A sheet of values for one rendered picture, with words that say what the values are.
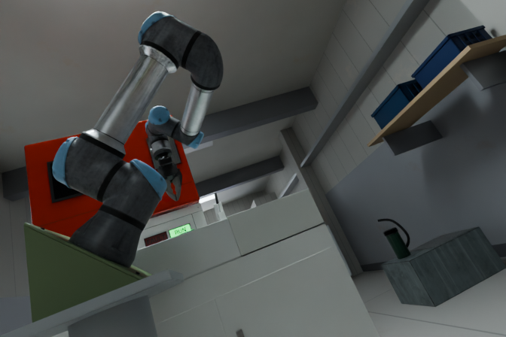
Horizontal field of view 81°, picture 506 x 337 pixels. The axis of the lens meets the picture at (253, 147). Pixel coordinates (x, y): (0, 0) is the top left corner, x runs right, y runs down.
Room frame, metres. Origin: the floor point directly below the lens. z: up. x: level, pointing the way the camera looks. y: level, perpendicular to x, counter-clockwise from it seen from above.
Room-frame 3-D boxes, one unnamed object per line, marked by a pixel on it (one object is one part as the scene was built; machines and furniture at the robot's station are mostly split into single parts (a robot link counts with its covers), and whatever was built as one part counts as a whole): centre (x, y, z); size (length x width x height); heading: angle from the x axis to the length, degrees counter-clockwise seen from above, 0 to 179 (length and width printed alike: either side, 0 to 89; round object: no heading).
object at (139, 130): (1.81, 0.91, 1.52); 0.81 x 0.75 x 0.60; 111
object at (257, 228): (1.42, 0.14, 0.89); 0.62 x 0.35 x 0.14; 21
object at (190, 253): (1.01, 0.46, 0.89); 0.55 x 0.09 x 0.14; 111
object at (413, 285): (3.16, -1.11, 0.37); 0.78 x 0.62 x 0.75; 105
